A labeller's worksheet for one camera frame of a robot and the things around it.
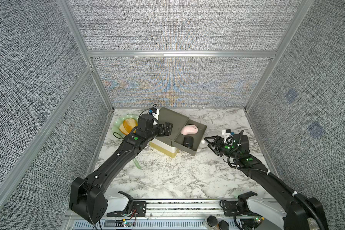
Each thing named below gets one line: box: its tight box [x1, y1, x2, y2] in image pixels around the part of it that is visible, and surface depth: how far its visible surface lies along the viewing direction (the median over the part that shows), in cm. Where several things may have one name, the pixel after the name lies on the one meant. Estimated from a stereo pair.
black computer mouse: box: [182, 135, 195, 150], surface depth 84 cm
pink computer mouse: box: [180, 124, 199, 136], surface depth 87 cm
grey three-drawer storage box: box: [149, 106, 207, 159], surface depth 87 cm
